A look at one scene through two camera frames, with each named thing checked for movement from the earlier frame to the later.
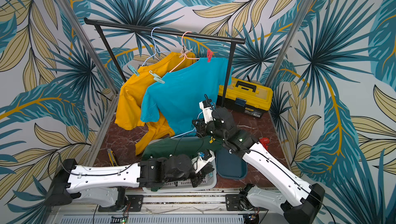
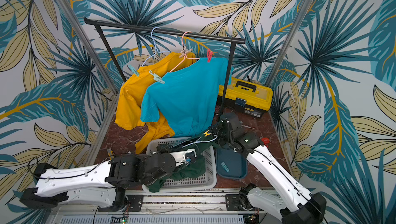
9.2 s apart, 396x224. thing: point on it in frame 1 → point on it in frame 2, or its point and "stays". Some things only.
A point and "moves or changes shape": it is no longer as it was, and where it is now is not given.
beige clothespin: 183,51 stays
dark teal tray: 230,165 stays
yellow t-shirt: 132,96 stays
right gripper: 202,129 → 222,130
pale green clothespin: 157,77 stays
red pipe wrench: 265,141 stays
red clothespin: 209,54 stays
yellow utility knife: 112,158 stays
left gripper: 201,175 → 162,148
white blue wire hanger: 188,132 → 198,141
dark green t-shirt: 187,145 moves or changes shape
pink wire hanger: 184,54 stays
